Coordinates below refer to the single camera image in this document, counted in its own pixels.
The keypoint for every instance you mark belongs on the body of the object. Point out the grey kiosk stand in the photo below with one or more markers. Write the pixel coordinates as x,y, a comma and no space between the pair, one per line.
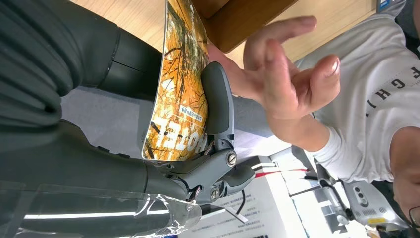
367,205

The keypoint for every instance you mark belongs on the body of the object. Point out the brown cardboard compartment box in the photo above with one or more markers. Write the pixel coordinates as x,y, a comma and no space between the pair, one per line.
242,19

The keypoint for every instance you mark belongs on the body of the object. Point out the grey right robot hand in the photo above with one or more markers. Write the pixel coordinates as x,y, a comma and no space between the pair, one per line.
82,170

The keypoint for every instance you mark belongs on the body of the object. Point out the person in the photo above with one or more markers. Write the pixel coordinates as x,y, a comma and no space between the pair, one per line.
370,59

